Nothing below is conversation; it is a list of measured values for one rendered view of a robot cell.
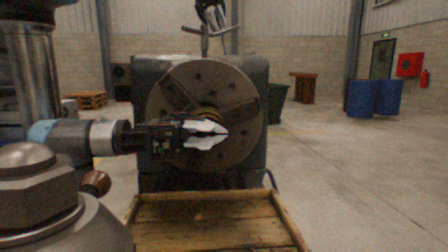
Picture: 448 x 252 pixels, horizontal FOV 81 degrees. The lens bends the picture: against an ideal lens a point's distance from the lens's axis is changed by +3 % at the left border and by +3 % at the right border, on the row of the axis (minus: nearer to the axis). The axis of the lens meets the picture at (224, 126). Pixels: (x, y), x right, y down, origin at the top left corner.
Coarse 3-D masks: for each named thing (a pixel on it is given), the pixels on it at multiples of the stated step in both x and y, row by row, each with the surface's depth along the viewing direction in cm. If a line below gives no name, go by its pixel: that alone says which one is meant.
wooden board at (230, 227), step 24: (168, 192) 66; (192, 192) 66; (216, 192) 66; (240, 192) 66; (264, 192) 67; (168, 216) 59; (216, 216) 59; (264, 216) 59; (288, 216) 55; (144, 240) 51; (168, 240) 51; (192, 240) 51; (216, 240) 51; (240, 240) 51; (264, 240) 51; (288, 240) 51
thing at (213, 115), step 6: (198, 108) 59; (204, 108) 59; (210, 108) 59; (198, 114) 57; (204, 114) 56; (210, 114) 57; (216, 114) 57; (210, 120) 54; (216, 120) 54; (222, 120) 57; (222, 126) 56; (198, 132) 62; (210, 132) 64; (216, 144) 56
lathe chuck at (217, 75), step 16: (192, 64) 66; (208, 64) 66; (224, 64) 66; (160, 80) 69; (176, 80) 66; (192, 80) 66; (208, 80) 67; (224, 80) 67; (240, 80) 67; (160, 96) 67; (208, 96) 68; (224, 96) 68; (240, 96) 68; (256, 96) 69; (160, 112) 68; (176, 112) 68; (240, 128) 70; (256, 128) 71; (224, 144) 71; (240, 144) 71; (208, 160) 72; (224, 160) 72; (240, 160) 72
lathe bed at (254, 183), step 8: (184, 176) 85; (224, 176) 88; (240, 176) 88; (248, 176) 85; (256, 176) 85; (160, 184) 79; (168, 184) 84; (176, 184) 79; (184, 184) 79; (224, 184) 84; (232, 184) 81; (240, 184) 84; (248, 184) 79; (256, 184) 79; (152, 192) 79
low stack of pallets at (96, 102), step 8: (64, 96) 718; (72, 96) 720; (80, 96) 723; (88, 96) 782; (96, 96) 814; (104, 96) 814; (80, 104) 729; (88, 104) 752; (96, 104) 739; (104, 104) 837
